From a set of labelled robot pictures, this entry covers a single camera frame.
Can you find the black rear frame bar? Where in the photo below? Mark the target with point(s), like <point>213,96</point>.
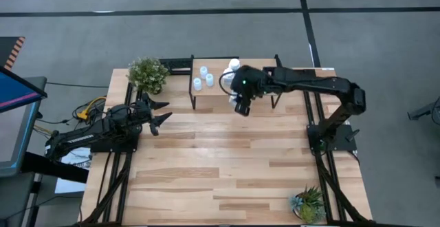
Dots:
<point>175,63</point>

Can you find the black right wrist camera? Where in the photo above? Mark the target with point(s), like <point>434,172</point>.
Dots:
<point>242,108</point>

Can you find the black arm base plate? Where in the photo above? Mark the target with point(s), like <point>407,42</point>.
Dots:
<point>113,146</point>
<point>343,142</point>

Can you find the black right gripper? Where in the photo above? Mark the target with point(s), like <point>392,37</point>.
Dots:
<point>249,82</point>

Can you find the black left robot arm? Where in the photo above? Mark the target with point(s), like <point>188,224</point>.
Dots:
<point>79,138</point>

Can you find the small succulent potted plant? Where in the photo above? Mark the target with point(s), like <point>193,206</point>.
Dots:
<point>307,204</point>

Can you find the black orange striped mat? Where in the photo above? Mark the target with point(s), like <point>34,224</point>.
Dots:
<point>10,51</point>

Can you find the black stand leg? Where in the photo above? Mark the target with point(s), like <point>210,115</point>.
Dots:
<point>424,111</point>

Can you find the blue-framed monitor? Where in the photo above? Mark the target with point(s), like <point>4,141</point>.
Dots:
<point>13,93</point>

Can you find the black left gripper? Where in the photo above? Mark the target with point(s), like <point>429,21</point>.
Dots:
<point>141,113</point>

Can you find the white printed paper sheet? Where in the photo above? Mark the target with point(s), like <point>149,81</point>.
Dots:
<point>74,175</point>

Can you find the leafy green potted plant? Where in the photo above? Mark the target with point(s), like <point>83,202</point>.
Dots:
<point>148,75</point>

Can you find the black side stand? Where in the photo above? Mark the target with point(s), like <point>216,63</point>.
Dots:
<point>51,168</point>

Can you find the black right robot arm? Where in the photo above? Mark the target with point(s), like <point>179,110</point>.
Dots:
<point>309,82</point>

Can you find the wooden shelf with black legs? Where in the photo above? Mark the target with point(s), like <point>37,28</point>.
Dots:
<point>220,65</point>

